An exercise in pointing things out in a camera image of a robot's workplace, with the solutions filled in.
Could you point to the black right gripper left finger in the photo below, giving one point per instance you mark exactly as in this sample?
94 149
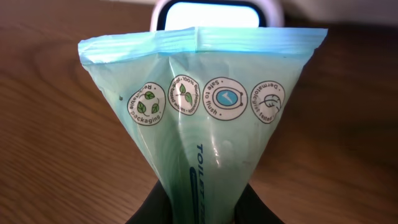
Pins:
156 208

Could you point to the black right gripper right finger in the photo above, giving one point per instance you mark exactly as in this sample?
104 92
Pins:
250 209

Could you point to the mint green wipes packet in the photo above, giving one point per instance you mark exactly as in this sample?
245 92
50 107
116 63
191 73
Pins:
201 104

